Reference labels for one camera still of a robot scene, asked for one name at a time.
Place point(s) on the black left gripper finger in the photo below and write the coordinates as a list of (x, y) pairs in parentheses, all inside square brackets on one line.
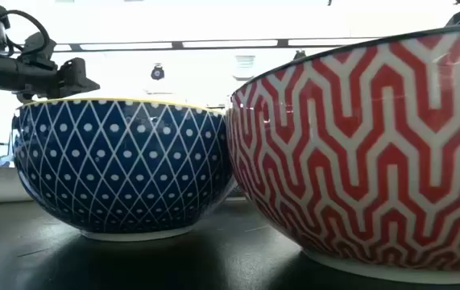
[(73, 68), (78, 85)]

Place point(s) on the blue white-dotted ceramic bowl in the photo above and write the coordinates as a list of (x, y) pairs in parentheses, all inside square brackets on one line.
[(125, 161)]

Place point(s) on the red white geometric ceramic bowl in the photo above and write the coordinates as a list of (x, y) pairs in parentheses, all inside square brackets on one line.
[(374, 161)]

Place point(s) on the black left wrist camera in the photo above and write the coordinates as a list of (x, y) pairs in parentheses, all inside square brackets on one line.
[(38, 50)]

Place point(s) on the black ceiling-mounted camera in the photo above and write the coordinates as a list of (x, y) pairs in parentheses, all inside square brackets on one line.
[(157, 73), (299, 55)]

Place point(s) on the silver ceiling duct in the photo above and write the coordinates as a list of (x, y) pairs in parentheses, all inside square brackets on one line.
[(245, 66)]

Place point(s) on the overhead light bar frame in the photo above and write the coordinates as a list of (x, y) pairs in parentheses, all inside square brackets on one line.
[(282, 42)]

